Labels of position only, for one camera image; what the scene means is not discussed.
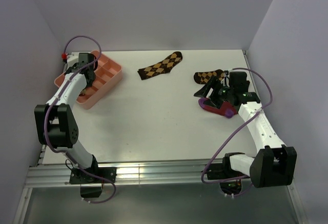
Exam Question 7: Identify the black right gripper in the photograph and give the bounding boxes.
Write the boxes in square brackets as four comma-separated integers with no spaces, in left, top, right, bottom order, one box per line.
[194,75,234,110]

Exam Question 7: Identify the tan maroon purple-striped sock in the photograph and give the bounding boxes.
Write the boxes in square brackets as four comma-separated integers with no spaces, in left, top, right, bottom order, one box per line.
[79,88,90,96]

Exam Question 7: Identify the maroon purple orange-toe sock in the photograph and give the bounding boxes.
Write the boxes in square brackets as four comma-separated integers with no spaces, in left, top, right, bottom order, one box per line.
[198,98,238,118]

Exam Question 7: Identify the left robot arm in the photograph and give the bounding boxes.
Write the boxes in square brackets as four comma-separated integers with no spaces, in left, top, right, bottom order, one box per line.
[34,65,100,182]

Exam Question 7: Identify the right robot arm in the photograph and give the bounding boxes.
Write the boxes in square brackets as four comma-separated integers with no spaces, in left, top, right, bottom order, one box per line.
[194,72,297,188]

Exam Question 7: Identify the pink divided organizer tray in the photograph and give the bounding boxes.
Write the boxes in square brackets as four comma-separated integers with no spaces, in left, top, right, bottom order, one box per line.
[47,51,122,110]

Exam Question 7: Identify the brown argyle sock right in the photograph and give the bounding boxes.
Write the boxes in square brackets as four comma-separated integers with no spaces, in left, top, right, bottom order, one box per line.
[193,69,226,85]

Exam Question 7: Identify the brown argyle sock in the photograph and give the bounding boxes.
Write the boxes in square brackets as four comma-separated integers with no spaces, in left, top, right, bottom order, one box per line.
[193,69,226,85]
[137,51,183,80]

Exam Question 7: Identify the brown argyle sock left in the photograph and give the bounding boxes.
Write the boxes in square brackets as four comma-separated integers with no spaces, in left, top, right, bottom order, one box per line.
[137,51,183,80]

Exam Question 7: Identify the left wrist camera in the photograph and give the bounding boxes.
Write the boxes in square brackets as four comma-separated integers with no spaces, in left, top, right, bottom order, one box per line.
[61,52,96,68]

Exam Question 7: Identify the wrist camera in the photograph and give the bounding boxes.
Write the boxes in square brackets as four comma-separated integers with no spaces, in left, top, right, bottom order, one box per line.
[223,71,250,93]
[61,52,96,68]

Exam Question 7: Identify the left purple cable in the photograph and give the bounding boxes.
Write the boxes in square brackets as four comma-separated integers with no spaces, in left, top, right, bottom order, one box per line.
[44,35,117,204]

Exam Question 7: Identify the purple cable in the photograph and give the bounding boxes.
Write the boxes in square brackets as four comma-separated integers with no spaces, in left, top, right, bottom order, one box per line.
[201,67,273,199]
[44,35,117,204]

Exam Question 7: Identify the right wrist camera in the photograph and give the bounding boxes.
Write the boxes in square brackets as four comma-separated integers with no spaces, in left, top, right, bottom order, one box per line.
[223,71,250,93]

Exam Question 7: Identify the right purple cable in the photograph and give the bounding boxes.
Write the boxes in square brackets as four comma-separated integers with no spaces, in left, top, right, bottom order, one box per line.
[201,67,273,199]

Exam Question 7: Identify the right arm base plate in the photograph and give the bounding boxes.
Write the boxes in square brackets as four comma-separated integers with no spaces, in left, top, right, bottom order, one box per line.
[206,163,243,180]

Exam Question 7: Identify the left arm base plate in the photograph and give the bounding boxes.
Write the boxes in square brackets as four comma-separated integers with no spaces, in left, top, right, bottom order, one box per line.
[69,167,117,185]

